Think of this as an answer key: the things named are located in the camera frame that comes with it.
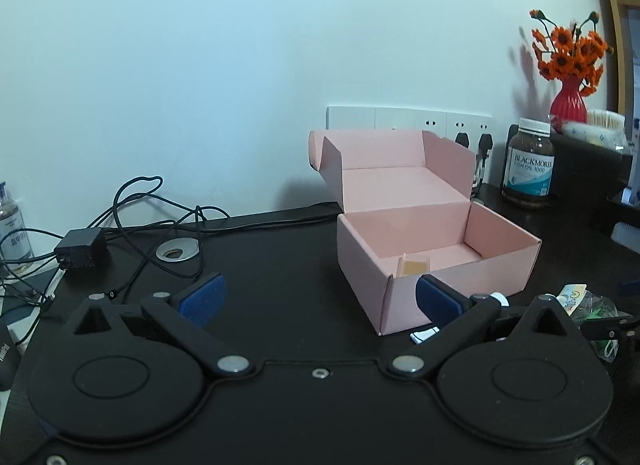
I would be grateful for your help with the red ribbed vase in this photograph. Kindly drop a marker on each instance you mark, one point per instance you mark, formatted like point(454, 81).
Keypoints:
point(568, 105)

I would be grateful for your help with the black power adapter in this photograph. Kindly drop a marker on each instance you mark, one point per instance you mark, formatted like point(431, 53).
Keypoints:
point(81, 248)

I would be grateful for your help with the pink cardboard box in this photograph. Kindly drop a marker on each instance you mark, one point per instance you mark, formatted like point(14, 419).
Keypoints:
point(406, 210)

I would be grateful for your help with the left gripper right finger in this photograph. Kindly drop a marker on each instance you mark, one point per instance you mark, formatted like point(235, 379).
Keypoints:
point(461, 322)

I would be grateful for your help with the black plug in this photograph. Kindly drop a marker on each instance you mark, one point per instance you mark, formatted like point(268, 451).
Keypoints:
point(485, 145)
point(463, 139)

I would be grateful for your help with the brown fish oil bottle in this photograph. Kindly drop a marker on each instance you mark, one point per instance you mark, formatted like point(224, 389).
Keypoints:
point(529, 164)

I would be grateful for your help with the black plug right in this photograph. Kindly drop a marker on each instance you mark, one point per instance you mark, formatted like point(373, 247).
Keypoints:
point(485, 145)

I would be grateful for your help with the white patterned tissue pack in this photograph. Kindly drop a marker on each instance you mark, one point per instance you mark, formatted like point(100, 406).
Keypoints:
point(594, 135)

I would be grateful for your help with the small colourful card packet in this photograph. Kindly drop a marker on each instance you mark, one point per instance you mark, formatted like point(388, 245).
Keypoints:
point(571, 297)

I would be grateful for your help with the orange artificial flowers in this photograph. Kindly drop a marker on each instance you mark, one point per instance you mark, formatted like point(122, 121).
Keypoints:
point(570, 53)

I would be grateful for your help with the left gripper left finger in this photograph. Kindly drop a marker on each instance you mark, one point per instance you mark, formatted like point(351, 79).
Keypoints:
point(183, 316)

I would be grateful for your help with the black storage box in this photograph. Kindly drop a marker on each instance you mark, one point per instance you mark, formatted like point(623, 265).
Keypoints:
point(585, 171)

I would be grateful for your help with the white wall socket strip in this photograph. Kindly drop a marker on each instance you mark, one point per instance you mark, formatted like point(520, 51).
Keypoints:
point(451, 125)

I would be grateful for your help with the cotton swab container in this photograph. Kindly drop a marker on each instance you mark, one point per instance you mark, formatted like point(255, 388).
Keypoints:
point(609, 125)

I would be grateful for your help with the black plug left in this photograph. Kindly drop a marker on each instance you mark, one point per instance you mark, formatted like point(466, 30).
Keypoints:
point(463, 139)

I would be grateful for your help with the clear plastic bottle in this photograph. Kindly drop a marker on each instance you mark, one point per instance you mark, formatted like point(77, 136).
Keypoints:
point(15, 244)

